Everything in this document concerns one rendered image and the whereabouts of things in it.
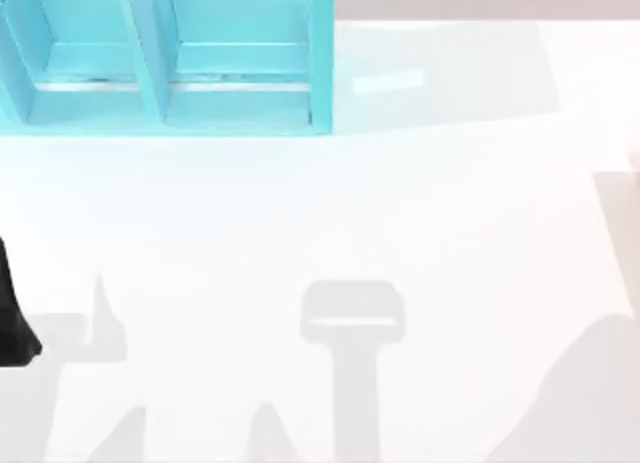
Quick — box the light blue rack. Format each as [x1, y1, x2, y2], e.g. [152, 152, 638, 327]
[0, 0, 335, 137]

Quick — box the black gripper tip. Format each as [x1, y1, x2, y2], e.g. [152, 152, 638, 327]
[0, 237, 44, 370]

